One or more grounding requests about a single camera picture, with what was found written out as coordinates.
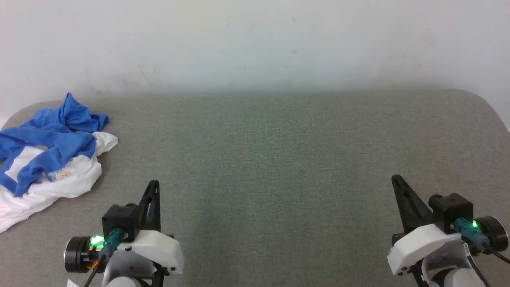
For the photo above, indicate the grey fabric sofa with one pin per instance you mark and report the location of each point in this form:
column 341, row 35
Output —
column 279, row 159

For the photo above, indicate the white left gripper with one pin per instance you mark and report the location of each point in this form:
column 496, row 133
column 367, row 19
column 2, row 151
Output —
column 159, row 249

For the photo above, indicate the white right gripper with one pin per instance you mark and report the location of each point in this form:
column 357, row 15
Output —
column 422, row 243

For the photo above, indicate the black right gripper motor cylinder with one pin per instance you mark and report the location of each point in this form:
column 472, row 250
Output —
column 496, row 233

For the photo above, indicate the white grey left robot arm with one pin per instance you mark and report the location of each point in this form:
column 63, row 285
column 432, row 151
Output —
column 127, row 283

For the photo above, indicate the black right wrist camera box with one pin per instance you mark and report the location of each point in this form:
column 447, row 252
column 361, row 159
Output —
column 452, row 211

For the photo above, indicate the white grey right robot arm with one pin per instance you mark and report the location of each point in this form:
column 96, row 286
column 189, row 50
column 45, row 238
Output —
column 458, row 279

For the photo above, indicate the blue and white t-shirt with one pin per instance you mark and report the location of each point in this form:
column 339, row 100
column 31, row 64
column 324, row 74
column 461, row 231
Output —
column 59, row 139

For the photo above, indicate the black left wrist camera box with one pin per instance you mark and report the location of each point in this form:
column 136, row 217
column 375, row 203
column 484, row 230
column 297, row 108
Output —
column 119, row 221

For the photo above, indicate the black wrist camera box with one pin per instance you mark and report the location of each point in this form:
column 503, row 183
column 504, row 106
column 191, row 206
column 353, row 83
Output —
column 119, row 221
column 452, row 211

